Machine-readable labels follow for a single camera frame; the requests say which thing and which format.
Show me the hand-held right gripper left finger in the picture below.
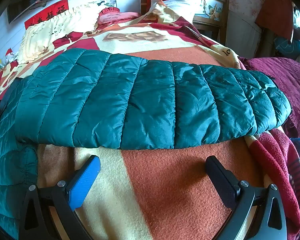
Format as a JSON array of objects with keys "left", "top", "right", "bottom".
[{"left": 18, "top": 155, "right": 101, "bottom": 240}]

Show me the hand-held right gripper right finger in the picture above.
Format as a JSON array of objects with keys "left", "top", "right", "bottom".
[{"left": 205, "top": 155, "right": 288, "bottom": 240}]

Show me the teal puffer jacket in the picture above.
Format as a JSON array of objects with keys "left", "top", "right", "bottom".
[{"left": 0, "top": 48, "right": 292, "bottom": 240}]

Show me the red and cream printed blanket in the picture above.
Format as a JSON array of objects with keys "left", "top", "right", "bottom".
[{"left": 0, "top": 0, "right": 300, "bottom": 240}]

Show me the maroon fleece blanket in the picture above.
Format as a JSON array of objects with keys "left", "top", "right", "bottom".
[{"left": 239, "top": 56, "right": 300, "bottom": 140}]

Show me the white plush toy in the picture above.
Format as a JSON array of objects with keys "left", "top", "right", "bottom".
[{"left": 0, "top": 47, "right": 18, "bottom": 71}]

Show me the cream lace cloth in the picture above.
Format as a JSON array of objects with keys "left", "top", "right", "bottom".
[{"left": 17, "top": 4, "right": 103, "bottom": 64}]

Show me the blue bag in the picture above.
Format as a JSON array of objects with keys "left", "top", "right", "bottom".
[{"left": 275, "top": 36, "right": 300, "bottom": 55}]

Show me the wooden chair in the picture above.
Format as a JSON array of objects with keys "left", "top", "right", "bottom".
[{"left": 187, "top": 0, "right": 230, "bottom": 47}]

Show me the pink ruffled pillow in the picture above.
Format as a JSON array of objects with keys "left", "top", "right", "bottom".
[{"left": 97, "top": 7, "right": 140, "bottom": 27}]

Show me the red hanging cloth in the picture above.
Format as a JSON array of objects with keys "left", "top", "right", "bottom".
[{"left": 255, "top": 0, "right": 295, "bottom": 40}]

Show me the white pillow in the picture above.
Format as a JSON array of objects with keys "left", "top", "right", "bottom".
[{"left": 162, "top": 0, "right": 198, "bottom": 8}]

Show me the red wall banner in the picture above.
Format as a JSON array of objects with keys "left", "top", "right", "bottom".
[{"left": 24, "top": 0, "right": 70, "bottom": 30}]

